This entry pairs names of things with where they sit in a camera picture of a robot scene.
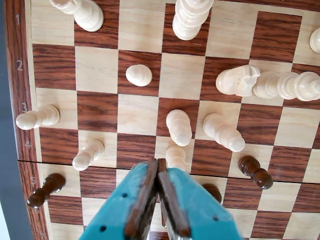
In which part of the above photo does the dark grey mat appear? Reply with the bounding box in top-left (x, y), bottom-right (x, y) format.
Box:
top-left (0, 0), bottom-right (35, 240)

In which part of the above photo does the light pawn centre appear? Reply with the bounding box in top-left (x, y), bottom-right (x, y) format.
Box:
top-left (165, 109), bottom-right (193, 148)

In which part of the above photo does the light wooden bishop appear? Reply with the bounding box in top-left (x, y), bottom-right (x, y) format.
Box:
top-left (202, 113), bottom-right (246, 153)

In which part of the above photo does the light wooden queen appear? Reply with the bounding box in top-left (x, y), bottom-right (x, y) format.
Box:
top-left (252, 71), bottom-right (320, 102)

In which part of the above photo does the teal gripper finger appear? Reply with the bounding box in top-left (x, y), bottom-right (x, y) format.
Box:
top-left (79, 157), bottom-right (159, 240)
top-left (156, 157), bottom-right (245, 240)

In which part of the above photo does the dark wooden pawn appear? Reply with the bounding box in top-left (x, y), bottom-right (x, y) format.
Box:
top-left (26, 172), bottom-right (67, 210)
top-left (238, 155), bottom-right (274, 190)

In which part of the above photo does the light wooden rook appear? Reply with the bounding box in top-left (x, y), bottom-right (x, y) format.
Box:
top-left (49, 0), bottom-right (105, 33)

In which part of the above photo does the wooden folding chess board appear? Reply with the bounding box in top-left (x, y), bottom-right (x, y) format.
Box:
top-left (3, 0), bottom-right (320, 240)

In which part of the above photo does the light wooden pawn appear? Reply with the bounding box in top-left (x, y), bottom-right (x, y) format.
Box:
top-left (165, 145), bottom-right (187, 173)
top-left (15, 104), bottom-right (61, 131)
top-left (125, 64), bottom-right (153, 88)
top-left (71, 139), bottom-right (105, 172)

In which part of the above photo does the light wooden king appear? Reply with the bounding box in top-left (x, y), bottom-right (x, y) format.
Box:
top-left (171, 0), bottom-right (215, 41)

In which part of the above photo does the dark pawn beside king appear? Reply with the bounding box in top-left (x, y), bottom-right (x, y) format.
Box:
top-left (201, 183), bottom-right (223, 205)

